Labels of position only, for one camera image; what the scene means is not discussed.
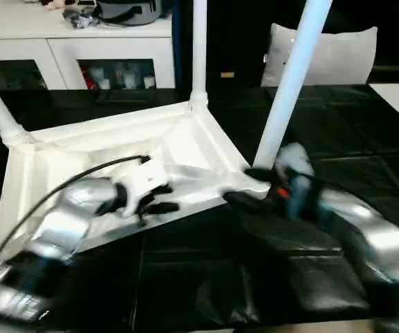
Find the white plastic table top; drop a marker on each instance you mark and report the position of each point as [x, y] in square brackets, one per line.
[192, 145]

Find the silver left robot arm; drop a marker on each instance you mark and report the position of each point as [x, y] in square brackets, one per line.
[64, 222]

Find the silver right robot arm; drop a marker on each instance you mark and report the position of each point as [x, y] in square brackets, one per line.
[376, 229]

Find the black work mat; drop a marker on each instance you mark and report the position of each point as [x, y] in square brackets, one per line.
[358, 138]

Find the small white jar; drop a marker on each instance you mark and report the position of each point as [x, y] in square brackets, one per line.
[103, 83]
[148, 82]
[128, 80]

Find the black cabinet with gold label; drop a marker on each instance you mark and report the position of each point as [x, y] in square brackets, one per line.
[234, 41]

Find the grey cushion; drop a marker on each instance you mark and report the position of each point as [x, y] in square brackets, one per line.
[341, 59]

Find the black monitor with red logo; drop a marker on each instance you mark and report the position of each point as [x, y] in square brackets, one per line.
[397, 68]

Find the grey round helmet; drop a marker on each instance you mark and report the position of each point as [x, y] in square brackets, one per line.
[129, 14]

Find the dark clutter pile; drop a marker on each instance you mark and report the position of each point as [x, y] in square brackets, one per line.
[81, 19]

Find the white glass-door cabinet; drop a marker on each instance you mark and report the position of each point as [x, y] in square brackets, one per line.
[29, 45]

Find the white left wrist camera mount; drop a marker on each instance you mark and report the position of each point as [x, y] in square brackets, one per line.
[147, 180]

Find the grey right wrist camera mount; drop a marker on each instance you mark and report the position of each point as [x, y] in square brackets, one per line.
[296, 159]

